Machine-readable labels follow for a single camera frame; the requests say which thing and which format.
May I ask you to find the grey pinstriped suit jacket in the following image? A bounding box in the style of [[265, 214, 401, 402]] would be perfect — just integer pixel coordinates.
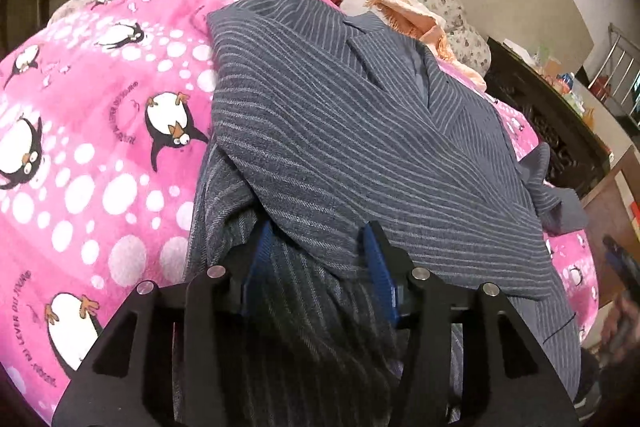
[[186, 0, 587, 426]]

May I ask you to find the person's right hand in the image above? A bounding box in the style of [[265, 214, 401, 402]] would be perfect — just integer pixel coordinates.
[[599, 291, 639, 367]]

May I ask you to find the brown wooden cabinet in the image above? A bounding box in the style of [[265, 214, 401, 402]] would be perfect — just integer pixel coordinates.
[[582, 146, 639, 308]]

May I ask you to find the dark carved wooden headboard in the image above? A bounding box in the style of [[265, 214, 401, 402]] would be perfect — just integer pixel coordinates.
[[485, 39, 610, 197]]

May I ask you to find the metal shelf rack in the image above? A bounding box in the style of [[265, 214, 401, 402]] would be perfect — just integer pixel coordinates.
[[588, 24, 640, 136]]

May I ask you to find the pink penguin blanket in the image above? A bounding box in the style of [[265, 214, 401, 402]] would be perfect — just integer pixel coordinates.
[[0, 0, 600, 425]]

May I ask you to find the peach orange cloth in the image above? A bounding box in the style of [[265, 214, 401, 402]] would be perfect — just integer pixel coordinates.
[[366, 0, 487, 92]]

